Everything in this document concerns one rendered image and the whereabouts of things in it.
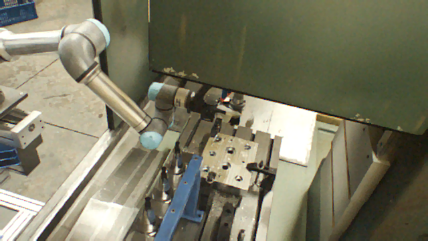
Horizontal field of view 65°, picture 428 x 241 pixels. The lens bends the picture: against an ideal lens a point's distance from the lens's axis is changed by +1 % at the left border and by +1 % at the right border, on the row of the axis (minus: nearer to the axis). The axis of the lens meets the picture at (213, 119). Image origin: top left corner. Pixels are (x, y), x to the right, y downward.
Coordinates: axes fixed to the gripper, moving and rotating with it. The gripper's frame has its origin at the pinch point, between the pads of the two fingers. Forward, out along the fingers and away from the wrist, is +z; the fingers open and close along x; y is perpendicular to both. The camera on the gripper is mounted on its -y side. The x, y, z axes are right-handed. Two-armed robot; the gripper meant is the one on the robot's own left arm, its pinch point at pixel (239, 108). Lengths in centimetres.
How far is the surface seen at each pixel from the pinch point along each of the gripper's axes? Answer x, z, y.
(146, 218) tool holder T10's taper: 52, -14, 4
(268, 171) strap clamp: -0.9, 17.2, 29.2
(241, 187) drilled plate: 10.0, 7.7, 31.2
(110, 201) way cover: 18, -48, 55
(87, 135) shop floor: -82, -131, 129
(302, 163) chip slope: -51, 39, 67
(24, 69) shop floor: -147, -242, 128
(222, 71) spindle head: 32.6, -2.9, -33.6
